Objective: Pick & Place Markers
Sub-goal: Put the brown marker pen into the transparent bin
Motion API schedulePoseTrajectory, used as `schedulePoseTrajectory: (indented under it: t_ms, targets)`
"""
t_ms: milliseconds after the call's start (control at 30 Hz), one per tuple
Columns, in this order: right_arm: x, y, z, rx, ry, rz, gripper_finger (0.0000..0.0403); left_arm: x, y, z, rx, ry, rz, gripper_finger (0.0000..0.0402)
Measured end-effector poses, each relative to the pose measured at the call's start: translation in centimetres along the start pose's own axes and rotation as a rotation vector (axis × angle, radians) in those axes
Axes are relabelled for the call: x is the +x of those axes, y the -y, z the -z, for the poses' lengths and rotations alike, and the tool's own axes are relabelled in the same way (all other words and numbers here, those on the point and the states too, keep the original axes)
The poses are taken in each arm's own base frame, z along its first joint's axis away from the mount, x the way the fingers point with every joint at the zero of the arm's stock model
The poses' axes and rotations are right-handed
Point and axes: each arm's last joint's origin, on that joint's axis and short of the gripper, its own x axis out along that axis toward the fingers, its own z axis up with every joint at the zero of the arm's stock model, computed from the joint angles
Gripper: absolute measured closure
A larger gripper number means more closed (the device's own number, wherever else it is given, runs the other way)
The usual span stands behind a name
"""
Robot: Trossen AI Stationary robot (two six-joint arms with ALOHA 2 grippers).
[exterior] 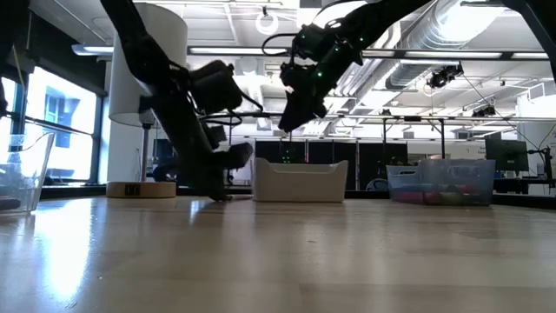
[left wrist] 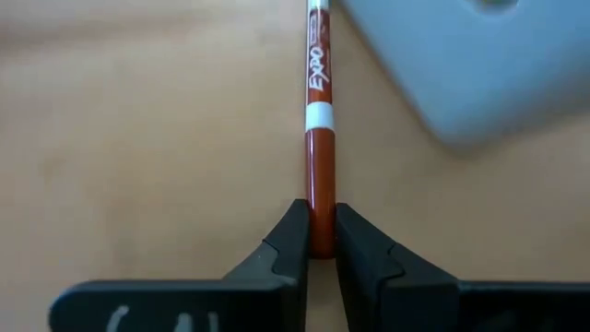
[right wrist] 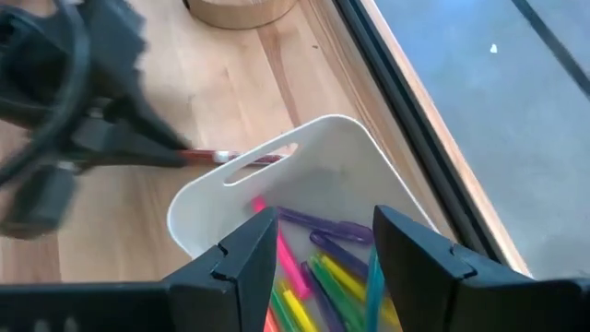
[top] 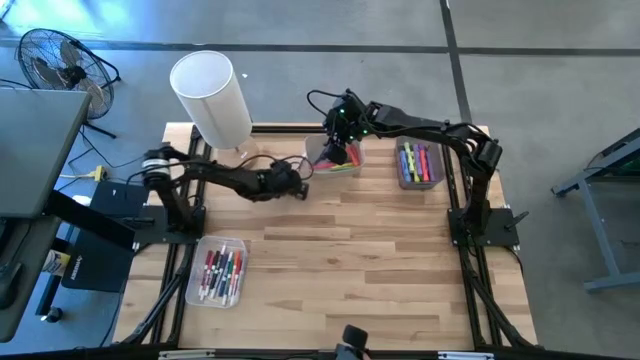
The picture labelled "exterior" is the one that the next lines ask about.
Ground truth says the long ceiling light bar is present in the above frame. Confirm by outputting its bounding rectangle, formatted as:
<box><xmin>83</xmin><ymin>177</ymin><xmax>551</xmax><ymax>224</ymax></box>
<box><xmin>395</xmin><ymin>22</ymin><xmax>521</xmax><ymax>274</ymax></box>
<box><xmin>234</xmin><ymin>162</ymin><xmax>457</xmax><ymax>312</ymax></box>
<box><xmin>186</xmin><ymin>45</ymin><xmax>556</xmax><ymax>62</ymax></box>

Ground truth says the clear shallow plastic bin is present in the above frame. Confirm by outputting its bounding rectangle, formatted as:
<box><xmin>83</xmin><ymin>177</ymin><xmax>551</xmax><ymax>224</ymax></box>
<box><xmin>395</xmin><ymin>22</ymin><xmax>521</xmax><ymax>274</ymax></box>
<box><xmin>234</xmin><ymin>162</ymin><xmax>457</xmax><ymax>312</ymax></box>
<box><xmin>0</xmin><ymin>131</ymin><xmax>56</xmax><ymax>215</ymax></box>

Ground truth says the white ring ceiling light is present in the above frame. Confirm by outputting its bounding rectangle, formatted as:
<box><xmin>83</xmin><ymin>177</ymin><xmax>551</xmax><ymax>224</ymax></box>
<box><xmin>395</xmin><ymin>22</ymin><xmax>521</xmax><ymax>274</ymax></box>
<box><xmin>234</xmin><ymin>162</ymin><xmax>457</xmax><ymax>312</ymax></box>
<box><xmin>255</xmin><ymin>10</ymin><xmax>281</xmax><ymax>37</ymax></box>

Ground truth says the white plastic bin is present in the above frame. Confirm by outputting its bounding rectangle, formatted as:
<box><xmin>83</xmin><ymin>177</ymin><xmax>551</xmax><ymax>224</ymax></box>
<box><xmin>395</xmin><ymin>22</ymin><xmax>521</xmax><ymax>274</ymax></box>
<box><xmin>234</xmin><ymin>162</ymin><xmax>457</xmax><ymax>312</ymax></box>
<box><xmin>252</xmin><ymin>156</ymin><xmax>349</xmax><ymax>203</ymax></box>

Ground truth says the large pink highlighter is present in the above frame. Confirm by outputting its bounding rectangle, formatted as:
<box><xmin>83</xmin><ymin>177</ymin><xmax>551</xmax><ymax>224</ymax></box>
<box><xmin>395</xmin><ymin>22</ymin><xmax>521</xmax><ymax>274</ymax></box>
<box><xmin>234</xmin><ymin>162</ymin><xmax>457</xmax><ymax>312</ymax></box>
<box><xmin>392</xmin><ymin>189</ymin><xmax>440</xmax><ymax>206</ymax></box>

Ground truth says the grey translucent plastic bin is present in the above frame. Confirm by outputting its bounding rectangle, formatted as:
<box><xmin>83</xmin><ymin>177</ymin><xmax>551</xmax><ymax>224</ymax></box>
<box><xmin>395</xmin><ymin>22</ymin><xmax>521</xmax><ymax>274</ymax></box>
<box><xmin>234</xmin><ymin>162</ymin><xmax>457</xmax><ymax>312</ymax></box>
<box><xmin>385</xmin><ymin>158</ymin><xmax>497</xmax><ymax>208</ymax></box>

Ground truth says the black cabinet row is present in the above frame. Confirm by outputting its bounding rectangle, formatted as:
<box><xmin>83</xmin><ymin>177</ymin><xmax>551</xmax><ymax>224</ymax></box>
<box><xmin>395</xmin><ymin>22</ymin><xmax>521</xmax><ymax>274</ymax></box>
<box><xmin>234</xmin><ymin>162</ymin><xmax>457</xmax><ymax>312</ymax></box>
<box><xmin>254</xmin><ymin>139</ymin><xmax>409</xmax><ymax>192</ymax></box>

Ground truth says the white shade table lamp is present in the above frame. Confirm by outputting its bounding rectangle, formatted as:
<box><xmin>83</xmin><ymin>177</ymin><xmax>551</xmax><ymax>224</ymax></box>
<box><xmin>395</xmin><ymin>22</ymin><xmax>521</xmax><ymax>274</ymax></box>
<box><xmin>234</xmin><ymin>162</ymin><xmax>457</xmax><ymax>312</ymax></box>
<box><xmin>105</xmin><ymin>2</ymin><xmax>189</xmax><ymax>200</ymax></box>

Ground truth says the black tripod stand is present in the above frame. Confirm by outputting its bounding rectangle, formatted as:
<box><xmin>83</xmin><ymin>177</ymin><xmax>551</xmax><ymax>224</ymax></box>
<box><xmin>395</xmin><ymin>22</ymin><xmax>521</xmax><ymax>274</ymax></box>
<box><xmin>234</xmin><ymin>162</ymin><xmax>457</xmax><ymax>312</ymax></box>
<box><xmin>527</xmin><ymin>145</ymin><xmax>555</xmax><ymax>189</ymax></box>

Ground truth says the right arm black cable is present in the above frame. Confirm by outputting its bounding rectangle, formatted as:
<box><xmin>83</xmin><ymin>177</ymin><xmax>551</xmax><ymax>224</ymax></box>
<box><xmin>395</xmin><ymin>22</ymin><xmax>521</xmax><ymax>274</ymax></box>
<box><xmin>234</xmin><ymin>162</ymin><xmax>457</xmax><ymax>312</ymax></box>
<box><xmin>261</xmin><ymin>32</ymin><xmax>301</xmax><ymax>57</ymax></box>

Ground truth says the black aluminium table frame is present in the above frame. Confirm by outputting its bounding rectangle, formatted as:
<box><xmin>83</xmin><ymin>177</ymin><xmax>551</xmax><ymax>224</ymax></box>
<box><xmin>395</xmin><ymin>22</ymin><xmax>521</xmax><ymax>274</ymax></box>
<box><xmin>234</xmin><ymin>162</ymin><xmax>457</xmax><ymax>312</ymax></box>
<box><xmin>37</xmin><ymin>184</ymin><xmax>556</xmax><ymax>210</ymax></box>

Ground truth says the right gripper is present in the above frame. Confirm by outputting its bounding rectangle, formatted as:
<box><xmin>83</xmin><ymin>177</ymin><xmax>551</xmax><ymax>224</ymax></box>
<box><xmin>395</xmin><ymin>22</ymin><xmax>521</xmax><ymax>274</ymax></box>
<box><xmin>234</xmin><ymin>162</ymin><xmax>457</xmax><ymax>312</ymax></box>
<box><xmin>277</xmin><ymin>22</ymin><xmax>365</xmax><ymax>134</ymax></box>

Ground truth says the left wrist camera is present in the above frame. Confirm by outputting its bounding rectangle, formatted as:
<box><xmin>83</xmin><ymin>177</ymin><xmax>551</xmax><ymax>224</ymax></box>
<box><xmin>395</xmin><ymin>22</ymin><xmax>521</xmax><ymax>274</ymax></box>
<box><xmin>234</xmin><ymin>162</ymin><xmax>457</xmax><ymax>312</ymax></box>
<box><xmin>189</xmin><ymin>59</ymin><xmax>245</xmax><ymax>117</ymax></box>

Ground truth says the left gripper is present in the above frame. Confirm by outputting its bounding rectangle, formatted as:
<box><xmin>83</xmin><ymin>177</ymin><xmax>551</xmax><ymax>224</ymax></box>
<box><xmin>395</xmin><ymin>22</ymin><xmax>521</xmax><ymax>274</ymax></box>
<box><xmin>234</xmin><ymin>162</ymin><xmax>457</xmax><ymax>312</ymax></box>
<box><xmin>141</xmin><ymin>93</ymin><xmax>255</xmax><ymax>203</ymax></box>

